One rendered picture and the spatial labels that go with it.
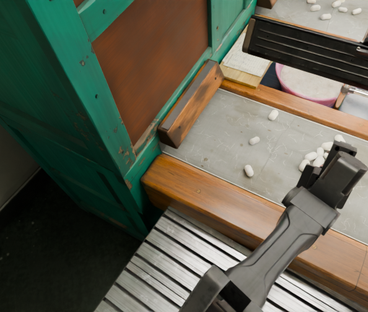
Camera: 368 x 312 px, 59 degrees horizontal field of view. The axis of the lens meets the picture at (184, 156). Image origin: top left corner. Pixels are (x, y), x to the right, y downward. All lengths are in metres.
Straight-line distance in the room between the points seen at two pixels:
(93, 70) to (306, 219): 0.44
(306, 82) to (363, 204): 0.45
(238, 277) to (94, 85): 0.40
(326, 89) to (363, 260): 0.55
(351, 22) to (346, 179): 0.91
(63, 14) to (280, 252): 0.46
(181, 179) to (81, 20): 0.50
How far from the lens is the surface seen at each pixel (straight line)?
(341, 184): 0.62
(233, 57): 1.17
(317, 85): 1.17
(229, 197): 0.88
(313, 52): 0.75
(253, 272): 0.47
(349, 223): 0.94
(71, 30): 0.56
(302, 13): 1.44
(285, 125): 1.04
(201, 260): 0.92
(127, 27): 0.68
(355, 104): 1.24
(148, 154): 0.91
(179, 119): 0.91
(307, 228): 0.55
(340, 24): 1.42
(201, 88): 0.97
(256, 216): 0.86
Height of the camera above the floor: 1.56
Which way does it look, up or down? 58 degrees down
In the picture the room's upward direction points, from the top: 10 degrees counter-clockwise
